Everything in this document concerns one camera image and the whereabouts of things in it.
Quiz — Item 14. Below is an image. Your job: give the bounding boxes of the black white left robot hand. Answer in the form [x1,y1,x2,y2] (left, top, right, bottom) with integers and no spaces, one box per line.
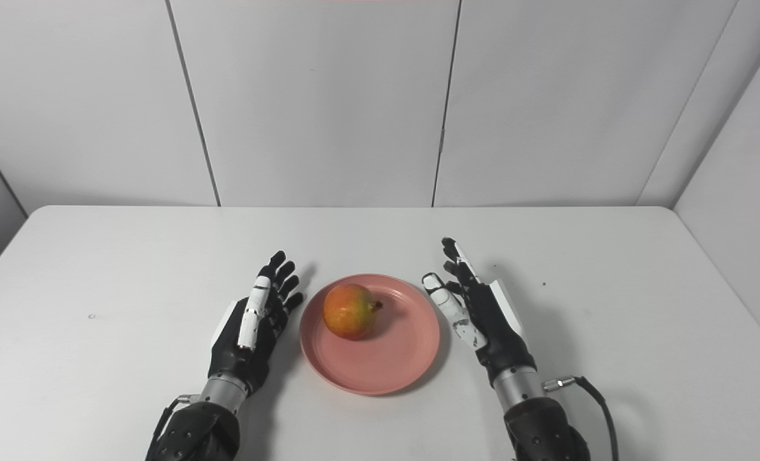
[207,250,305,396]

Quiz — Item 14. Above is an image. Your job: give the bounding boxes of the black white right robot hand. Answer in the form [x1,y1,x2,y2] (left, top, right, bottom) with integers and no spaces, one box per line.
[421,237,538,387]

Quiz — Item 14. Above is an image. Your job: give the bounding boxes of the pink round plate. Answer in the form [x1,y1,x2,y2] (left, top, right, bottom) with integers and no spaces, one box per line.
[300,273,441,396]

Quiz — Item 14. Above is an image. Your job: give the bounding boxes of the red yellow pomegranate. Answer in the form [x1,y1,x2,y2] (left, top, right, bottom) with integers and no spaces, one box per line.
[323,284,384,341]

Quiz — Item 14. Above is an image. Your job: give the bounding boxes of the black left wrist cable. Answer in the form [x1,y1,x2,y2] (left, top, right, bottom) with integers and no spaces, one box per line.
[149,394,200,450]

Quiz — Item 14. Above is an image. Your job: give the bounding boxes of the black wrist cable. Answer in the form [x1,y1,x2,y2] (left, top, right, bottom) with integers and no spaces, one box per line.
[149,394,200,450]
[542,375,620,461]

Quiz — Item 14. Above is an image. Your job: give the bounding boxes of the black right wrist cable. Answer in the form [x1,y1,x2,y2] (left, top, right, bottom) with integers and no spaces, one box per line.
[542,375,620,461]

